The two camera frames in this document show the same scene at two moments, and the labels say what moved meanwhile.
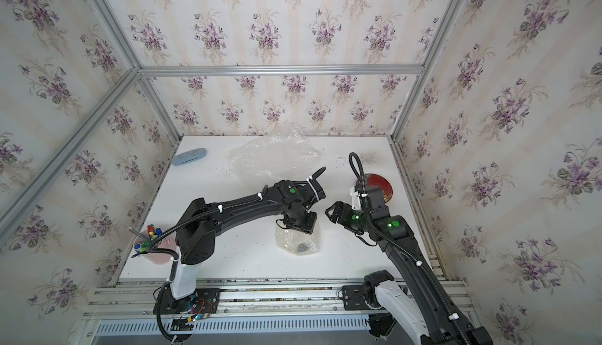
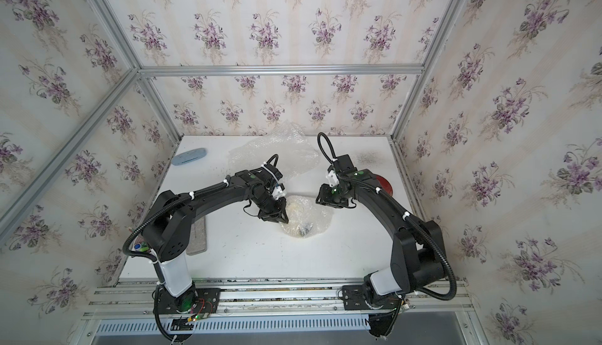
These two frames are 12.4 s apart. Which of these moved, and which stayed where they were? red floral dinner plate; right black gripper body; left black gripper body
Moved: right black gripper body; left black gripper body
Stayed: red floral dinner plate
